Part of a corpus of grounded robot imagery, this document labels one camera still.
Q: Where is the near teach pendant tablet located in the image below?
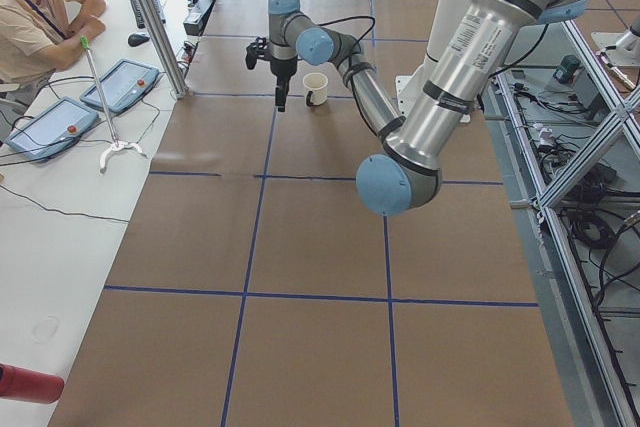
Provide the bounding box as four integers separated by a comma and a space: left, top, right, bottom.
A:
5, 97, 99, 161

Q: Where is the brown paper table cover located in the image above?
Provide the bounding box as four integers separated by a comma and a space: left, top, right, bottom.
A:
51, 0, 573, 426

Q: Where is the seated person beige shirt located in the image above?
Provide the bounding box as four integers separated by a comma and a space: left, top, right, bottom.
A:
1, 0, 106, 85

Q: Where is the white smiley mug black handle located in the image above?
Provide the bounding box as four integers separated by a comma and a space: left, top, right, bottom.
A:
303, 72, 328, 107

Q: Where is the white stand green tipped pole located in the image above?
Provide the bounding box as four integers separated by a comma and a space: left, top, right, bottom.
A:
80, 35, 147, 174

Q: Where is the red bottle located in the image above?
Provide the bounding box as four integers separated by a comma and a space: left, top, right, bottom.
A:
1, 364, 65, 404

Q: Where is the black computer mouse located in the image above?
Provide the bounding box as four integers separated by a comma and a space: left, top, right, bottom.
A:
127, 33, 150, 47

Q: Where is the far teach pendant tablet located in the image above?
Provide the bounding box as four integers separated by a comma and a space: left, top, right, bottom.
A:
100, 59, 160, 115

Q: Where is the aluminium side frame rail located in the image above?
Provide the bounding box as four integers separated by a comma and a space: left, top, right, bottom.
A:
482, 10, 639, 426

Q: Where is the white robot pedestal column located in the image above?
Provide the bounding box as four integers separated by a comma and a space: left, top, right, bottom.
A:
396, 0, 470, 116

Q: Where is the teach pendant tablet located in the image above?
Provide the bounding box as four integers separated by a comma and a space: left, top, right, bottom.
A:
5, 97, 99, 161
100, 59, 160, 115

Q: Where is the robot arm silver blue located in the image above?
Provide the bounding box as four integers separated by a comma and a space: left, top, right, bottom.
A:
265, 0, 588, 216

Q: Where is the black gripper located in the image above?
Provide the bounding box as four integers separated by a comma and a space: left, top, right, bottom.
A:
270, 57, 296, 112

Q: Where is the black keyboard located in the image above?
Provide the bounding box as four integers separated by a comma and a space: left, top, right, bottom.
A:
128, 0, 167, 31

